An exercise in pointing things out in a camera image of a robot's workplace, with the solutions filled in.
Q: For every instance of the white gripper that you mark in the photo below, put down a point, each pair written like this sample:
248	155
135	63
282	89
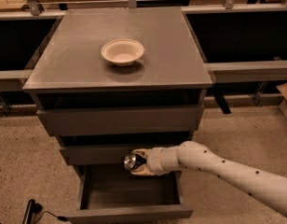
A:
155	160

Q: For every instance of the grey metal railing frame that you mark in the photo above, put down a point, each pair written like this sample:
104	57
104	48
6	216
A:
262	70

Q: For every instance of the grey drawer cabinet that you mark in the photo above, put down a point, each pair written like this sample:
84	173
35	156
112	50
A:
112	80

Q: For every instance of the grey top drawer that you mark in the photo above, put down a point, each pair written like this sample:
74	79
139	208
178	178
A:
121	120

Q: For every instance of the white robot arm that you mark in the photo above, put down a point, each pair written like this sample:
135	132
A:
267	188

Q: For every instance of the blue pepsi can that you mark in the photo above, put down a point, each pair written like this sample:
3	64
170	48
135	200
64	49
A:
133	161

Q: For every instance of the black device on floor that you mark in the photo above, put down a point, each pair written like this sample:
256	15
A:
33	207

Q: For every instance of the grey open bottom drawer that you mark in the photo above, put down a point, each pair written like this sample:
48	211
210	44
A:
110	194

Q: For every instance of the grey middle drawer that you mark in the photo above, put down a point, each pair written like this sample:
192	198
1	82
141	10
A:
103	154

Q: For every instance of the white paper bowl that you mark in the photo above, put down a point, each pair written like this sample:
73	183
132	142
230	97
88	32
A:
122	52

